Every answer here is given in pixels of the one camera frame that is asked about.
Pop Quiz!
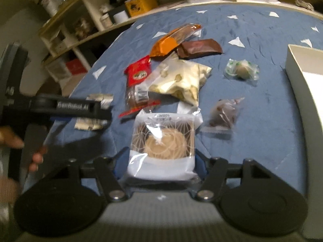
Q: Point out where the small grey trinket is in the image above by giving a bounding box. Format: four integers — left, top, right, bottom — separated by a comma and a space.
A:
295, 0, 315, 11

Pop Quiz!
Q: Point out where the silver beige snack packet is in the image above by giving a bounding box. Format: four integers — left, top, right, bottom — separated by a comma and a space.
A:
74, 93, 113, 130

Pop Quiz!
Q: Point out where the cream yellow snack bag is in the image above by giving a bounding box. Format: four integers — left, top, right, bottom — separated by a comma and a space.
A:
144, 52, 212, 107

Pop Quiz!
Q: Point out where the clear round pastry pack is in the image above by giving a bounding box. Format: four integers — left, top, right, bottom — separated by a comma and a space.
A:
127, 110, 202, 181

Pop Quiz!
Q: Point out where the small clear dark candy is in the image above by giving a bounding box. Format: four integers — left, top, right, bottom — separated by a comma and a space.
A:
201, 97, 245, 134

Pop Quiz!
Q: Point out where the person left hand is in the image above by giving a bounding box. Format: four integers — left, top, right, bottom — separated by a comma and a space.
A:
0, 127, 49, 204

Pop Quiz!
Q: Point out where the brown square snack packet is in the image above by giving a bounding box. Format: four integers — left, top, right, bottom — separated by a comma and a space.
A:
176, 39, 223, 59

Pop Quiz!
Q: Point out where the white cylinder cup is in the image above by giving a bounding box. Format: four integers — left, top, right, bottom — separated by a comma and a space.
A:
113, 10, 129, 24

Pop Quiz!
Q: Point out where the small green white candy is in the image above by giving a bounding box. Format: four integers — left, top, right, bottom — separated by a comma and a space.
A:
224, 59, 259, 81

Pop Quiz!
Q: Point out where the white cardboard tray box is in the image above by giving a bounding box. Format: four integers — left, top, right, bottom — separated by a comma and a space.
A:
285, 44, 322, 239

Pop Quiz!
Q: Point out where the orange clear long snack pack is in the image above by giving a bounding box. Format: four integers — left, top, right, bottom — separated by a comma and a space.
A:
149, 24, 201, 57

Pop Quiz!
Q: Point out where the yellow storage box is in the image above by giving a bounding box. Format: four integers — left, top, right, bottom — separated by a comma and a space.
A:
125, 0, 158, 17

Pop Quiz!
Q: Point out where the blue quilted triangle blanket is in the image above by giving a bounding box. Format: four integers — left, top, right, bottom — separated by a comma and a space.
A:
22, 3, 323, 197

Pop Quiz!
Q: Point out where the red snack packet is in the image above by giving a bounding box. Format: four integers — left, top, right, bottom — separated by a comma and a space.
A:
124, 55, 151, 108

